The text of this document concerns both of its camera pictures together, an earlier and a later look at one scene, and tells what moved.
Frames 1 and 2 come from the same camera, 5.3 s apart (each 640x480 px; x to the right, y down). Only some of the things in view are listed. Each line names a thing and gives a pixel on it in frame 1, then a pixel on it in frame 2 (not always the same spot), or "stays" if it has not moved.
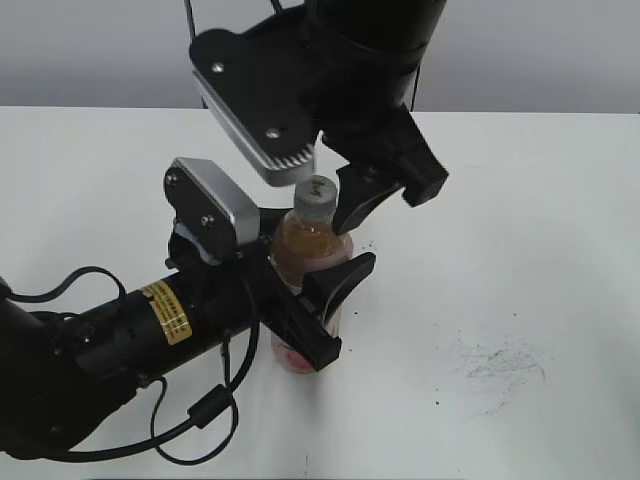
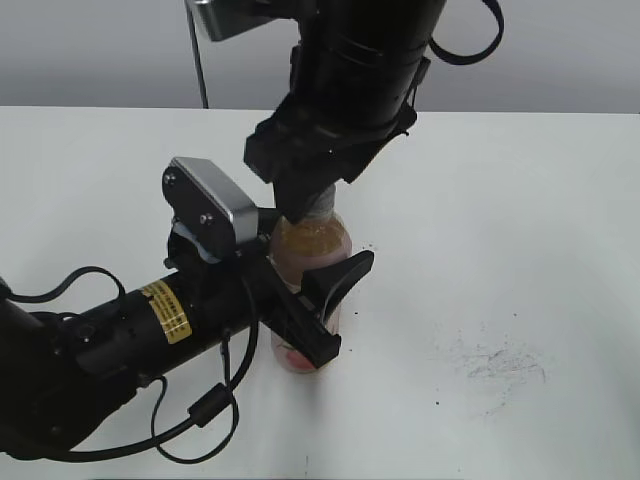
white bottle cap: (315, 198) stays
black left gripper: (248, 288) stays
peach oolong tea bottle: (305, 239) stays
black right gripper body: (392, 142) to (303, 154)
